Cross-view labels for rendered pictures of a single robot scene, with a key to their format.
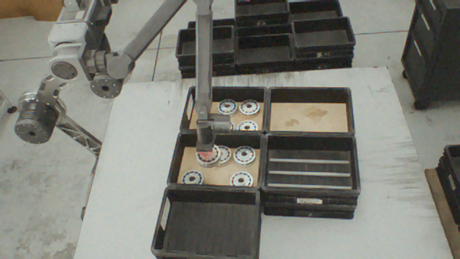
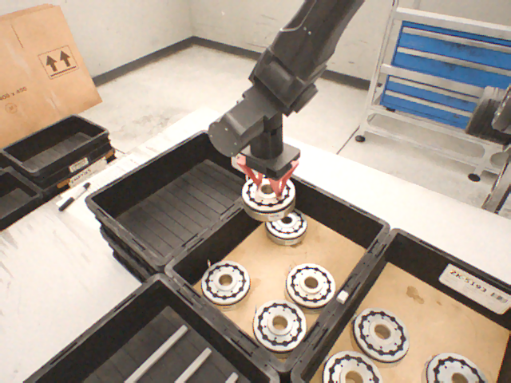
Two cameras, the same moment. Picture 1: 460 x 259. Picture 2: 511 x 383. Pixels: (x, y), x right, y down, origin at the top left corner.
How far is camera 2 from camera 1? 1.61 m
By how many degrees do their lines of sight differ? 72
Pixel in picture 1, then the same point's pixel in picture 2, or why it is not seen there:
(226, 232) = (173, 227)
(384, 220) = not seen: outside the picture
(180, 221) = (235, 191)
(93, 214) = (334, 161)
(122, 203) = (332, 186)
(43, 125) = (481, 108)
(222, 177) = (265, 270)
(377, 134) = not seen: outside the picture
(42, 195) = not seen: hidden behind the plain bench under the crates
